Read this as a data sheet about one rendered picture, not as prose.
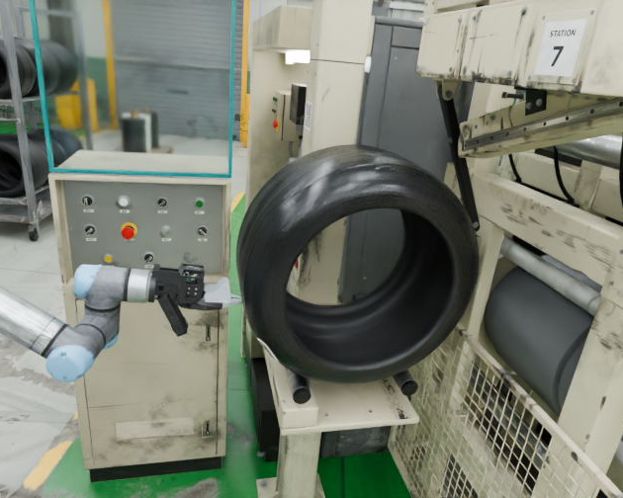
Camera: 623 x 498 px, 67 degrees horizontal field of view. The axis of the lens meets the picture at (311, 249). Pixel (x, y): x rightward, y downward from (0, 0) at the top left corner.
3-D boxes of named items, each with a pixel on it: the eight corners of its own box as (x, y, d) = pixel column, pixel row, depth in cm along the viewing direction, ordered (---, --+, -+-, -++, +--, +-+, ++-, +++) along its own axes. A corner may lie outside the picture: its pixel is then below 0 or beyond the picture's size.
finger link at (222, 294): (246, 288, 108) (206, 285, 106) (242, 310, 110) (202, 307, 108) (245, 282, 111) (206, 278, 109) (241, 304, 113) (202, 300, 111)
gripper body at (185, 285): (207, 279, 105) (150, 274, 101) (202, 312, 107) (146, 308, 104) (207, 265, 111) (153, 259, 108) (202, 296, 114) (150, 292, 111)
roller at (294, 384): (278, 313, 143) (290, 319, 144) (270, 325, 144) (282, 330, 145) (299, 387, 111) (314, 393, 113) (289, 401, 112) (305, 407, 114)
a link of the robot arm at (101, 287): (79, 290, 107) (80, 256, 104) (130, 293, 110) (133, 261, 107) (70, 307, 100) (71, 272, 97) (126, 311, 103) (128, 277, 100)
